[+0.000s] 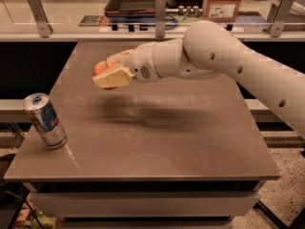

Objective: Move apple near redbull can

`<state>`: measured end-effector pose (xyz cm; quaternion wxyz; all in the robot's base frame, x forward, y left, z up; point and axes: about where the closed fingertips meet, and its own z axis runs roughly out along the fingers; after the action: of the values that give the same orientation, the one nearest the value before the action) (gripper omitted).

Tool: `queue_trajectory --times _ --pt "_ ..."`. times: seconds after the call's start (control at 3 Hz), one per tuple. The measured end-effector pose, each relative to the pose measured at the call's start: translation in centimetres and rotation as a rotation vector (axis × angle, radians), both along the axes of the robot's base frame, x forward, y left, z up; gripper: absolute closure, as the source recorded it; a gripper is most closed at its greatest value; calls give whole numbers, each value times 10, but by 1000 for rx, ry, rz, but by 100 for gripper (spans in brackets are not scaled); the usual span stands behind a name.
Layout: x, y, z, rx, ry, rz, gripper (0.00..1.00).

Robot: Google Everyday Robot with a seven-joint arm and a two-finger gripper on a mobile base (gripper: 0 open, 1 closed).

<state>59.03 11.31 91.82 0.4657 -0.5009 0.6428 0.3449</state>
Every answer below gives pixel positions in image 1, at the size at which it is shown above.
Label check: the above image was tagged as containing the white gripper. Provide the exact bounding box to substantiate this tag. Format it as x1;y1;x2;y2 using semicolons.
102;42;160;88

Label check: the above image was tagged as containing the red apple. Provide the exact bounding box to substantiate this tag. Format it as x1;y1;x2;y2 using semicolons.
92;59;118;90

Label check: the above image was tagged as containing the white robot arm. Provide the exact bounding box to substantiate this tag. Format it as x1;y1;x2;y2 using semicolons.
92;21;305;137

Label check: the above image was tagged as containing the silver blue redbull can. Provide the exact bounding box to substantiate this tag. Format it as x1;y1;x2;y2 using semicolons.
23;93;67;149

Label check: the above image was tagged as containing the orange black tray bin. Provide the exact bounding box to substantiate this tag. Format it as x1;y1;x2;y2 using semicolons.
104;0;155;15

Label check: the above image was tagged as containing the cardboard box with label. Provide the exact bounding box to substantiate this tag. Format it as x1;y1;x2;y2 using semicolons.
202;0;241;22

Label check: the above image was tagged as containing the white table drawer cabinet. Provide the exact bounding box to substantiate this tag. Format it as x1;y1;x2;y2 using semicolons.
30;191;260;223

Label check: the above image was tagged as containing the middle metal glass bracket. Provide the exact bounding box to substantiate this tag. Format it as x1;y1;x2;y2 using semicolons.
155;0;166;37

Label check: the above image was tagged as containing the metal glass bracket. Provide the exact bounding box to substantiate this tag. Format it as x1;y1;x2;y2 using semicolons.
27;0;53;38
155;0;166;37
267;0;294;37

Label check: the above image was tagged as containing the left metal glass bracket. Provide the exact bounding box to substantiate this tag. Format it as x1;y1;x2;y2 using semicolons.
27;0;53;38

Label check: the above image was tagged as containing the right metal glass bracket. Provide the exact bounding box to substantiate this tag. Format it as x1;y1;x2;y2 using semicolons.
267;0;294;37

